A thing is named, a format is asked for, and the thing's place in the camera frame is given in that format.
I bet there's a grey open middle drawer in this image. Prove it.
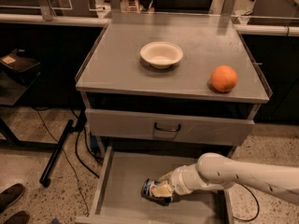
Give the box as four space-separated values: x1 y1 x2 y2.
76 147 235 224

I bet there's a black drawer handle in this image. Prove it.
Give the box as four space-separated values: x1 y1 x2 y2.
154 122 181 133

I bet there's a blue pepsi can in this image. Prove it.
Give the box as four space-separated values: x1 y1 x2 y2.
141 179 173 206

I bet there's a dark shoe upper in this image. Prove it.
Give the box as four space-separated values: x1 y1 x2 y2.
0 183 25 213

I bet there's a black cable on floor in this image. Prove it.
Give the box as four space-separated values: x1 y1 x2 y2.
233 183 261 223
32 106 104 217

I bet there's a black cable on floor left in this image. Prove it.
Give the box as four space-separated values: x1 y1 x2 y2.
32 106 104 217

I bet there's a black cable on floor right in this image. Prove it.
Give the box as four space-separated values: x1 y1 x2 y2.
233 183 261 223

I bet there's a black box on shelf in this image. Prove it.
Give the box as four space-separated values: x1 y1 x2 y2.
0 49 41 86

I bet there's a white paper bowl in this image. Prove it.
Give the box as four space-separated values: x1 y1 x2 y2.
140 42 183 69

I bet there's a dark shoe lower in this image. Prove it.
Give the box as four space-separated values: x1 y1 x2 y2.
3 211 30 224

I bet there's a black metal stand leg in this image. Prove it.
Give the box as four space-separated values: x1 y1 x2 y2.
39 110 86 188

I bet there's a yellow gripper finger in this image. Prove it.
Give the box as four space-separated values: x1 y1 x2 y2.
150 182 174 198
157 172 173 183

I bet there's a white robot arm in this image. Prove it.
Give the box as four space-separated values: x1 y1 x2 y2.
143 153 299 204

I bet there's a dark shoe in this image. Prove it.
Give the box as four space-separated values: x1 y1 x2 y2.
3 211 30 224
0 183 25 213

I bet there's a grey upper drawer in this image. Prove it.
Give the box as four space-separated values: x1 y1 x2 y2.
86 109 254 146

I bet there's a grey drawer cabinet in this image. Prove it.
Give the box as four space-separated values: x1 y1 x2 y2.
76 13 271 156

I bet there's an orange fruit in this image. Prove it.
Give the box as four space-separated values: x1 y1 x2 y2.
210 65 238 92

